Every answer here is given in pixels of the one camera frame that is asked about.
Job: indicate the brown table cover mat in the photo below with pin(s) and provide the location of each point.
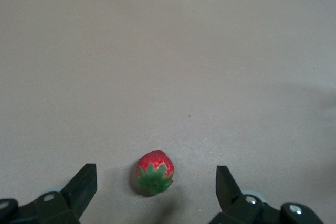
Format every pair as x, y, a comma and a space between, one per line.
157, 51

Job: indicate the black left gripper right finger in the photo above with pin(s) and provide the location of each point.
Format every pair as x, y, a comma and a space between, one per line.
236, 208

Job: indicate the red strawberry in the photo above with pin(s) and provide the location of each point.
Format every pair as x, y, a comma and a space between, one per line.
155, 163

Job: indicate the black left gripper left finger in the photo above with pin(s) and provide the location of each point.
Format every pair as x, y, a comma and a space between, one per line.
65, 203

